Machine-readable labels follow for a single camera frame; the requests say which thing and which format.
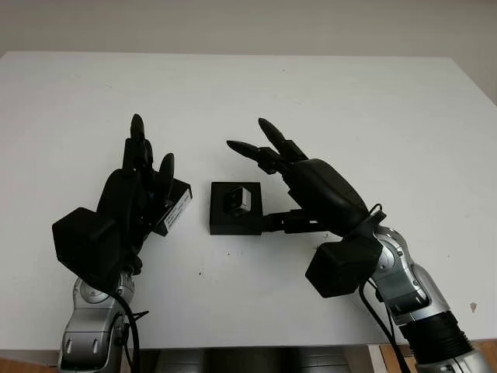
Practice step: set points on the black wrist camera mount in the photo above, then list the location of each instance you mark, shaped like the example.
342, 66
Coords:
341, 264
85, 245

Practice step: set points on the small silver black-faced camera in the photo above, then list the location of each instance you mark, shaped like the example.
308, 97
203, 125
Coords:
240, 200

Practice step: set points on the black box lid with label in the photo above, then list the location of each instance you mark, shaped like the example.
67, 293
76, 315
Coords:
180, 198

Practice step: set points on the grey robot torso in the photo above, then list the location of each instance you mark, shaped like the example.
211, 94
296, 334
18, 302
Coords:
248, 361

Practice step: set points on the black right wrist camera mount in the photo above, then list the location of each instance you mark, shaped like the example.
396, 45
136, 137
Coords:
341, 264

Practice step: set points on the black box base with insert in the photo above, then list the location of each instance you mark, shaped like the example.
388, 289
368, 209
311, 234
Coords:
233, 225

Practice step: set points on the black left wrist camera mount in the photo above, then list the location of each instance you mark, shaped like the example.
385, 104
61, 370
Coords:
85, 245

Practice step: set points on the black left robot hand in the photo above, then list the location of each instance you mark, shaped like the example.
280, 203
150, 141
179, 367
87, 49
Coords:
116, 194

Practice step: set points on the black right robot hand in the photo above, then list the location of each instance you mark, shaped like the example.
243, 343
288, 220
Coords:
326, 190

